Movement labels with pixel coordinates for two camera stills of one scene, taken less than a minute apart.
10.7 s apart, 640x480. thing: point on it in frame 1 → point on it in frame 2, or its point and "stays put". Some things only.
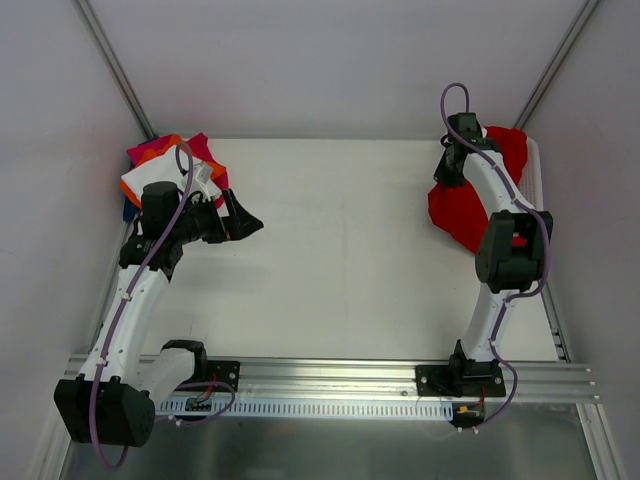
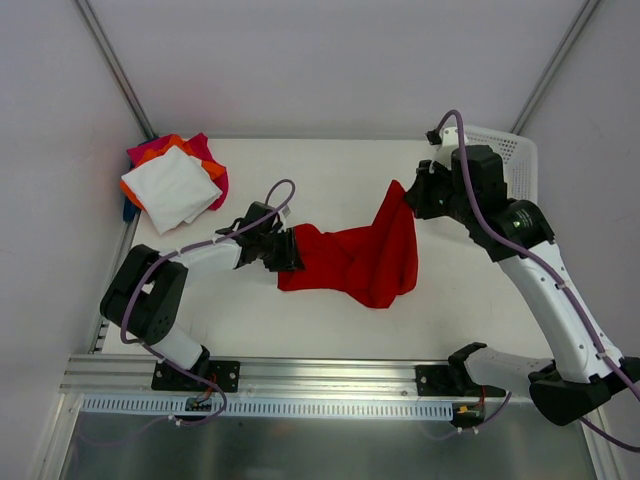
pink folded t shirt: [199, 143] stays put
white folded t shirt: [163, 167] stays put
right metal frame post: [556, 62] stays put
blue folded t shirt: [128, 211] stays put
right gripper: [448, 167] → [420, 195]
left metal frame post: [143, 127] stays put
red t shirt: [457, 210] → [370, 264]
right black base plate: [460, 380] stays put
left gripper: [227, 215] → [286, 249]
